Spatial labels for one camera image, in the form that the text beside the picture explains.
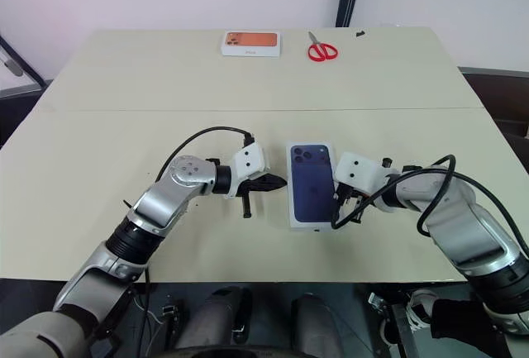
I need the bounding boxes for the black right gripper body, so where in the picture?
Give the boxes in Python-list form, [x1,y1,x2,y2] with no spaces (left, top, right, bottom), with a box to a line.
[335,184,369,212]

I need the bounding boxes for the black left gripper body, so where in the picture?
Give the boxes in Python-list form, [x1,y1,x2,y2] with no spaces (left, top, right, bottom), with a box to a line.
[236,171,270,220]

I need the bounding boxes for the phone box lid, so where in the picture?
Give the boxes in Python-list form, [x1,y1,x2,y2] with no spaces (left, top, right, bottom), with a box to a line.
[285,139,345,233]

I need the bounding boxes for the orange print phone box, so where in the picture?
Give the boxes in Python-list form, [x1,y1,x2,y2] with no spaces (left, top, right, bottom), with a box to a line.
[219,30,284,59]

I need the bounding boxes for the dark rounded shape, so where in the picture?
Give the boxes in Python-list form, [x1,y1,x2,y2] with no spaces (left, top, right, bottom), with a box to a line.
[290,293,343,358]
[176,286,254,351]

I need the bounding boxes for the dark side table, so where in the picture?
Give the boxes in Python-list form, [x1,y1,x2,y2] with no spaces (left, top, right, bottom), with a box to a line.
[457,65,529,150]

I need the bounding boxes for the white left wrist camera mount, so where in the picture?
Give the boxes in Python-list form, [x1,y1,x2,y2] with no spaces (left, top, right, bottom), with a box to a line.
[224,141,272,200]

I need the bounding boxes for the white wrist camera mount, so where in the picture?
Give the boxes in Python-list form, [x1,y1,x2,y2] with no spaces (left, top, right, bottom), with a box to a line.
[333,151,390,198]
[224,141,272,200]

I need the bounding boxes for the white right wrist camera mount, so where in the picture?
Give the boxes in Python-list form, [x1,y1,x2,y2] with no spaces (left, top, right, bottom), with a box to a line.
[333,151,390,198]

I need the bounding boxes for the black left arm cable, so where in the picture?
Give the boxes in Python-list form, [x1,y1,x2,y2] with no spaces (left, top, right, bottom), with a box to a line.
[154,126,255,184]

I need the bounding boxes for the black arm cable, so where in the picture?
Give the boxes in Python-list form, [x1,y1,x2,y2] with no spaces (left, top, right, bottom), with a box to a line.
[330,154,529,260]
[154,126,255,184]

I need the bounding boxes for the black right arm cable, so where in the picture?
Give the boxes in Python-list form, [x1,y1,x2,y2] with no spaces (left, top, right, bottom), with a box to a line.
[330,154,529,260]

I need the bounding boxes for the metal table bracket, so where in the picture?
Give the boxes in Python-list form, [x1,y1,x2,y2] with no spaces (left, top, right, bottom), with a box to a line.
[367,290,418,358]

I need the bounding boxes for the red handled scissors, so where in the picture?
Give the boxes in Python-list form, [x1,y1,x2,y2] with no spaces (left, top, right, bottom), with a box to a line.
[306,31,341,63]

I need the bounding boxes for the thin white cable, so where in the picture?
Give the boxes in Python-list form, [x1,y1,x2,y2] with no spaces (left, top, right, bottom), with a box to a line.
[136,291,166,326]

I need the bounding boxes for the glass panel with frame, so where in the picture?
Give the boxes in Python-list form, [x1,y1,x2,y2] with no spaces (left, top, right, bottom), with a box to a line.
[0,34,47,99]

